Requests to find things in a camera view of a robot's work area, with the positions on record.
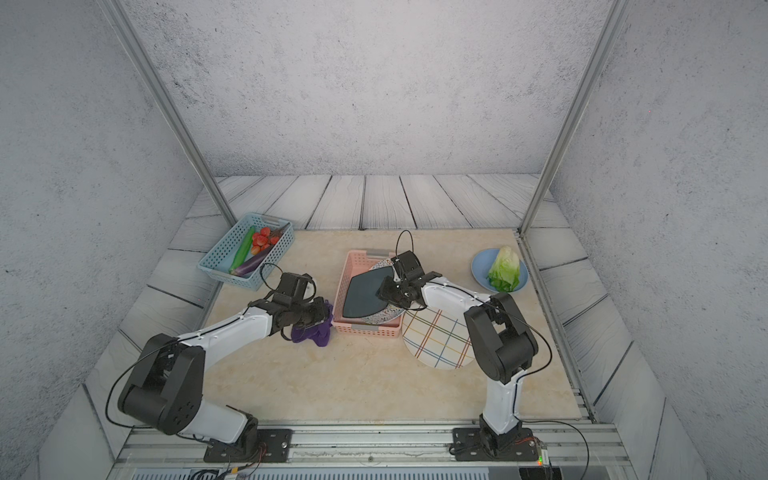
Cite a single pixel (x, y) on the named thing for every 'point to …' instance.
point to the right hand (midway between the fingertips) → (379, 294)
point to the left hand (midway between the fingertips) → (337, 312)
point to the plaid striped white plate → (436, 338)
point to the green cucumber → (242, 250)
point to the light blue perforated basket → (249, 250)
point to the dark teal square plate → (361, 298)
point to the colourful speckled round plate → (391, 312)
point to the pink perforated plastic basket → (350, 263)
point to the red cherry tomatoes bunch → (262, 240)
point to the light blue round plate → (482, 264)
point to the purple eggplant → (249, 266)
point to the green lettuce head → (505, 270)
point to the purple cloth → (319, 332)
